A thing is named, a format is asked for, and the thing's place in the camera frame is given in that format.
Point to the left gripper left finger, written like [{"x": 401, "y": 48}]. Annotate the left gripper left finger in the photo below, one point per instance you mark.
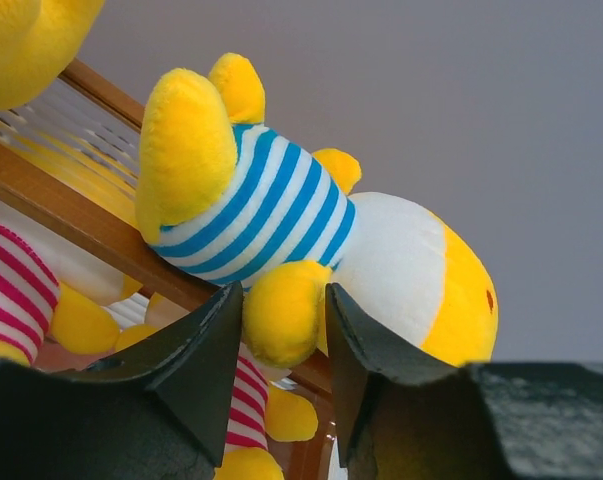
[{"x": 156, "y": 410}]

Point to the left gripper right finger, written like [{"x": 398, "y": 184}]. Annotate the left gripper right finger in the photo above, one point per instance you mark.
[{"x": 401, "y": 413}]

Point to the yellow plush red stripes front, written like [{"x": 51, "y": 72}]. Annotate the yellow plush red stripes front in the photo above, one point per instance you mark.
[{"x": 260, "y": 411}]

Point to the yellow plush red stripes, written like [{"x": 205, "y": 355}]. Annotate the yellow plush red stripes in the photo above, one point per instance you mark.
[
  {"x": 51, "y": 288},
  {"x": 260, "y": 411}
]

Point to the yellow plush red stripes top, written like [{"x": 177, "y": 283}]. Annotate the yellow plush red stripes top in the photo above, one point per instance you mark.
[{"x": 51, "y": 288}]

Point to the yellow plush blue stripes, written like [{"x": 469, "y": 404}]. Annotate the yellow plush blue stripes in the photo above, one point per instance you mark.
[{"x": 38, "y": 39}]

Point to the wooden three-tier shelf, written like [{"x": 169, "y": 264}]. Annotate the wooden three-tier shelf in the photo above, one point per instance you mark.
[{"x": 67, "y": 161}]

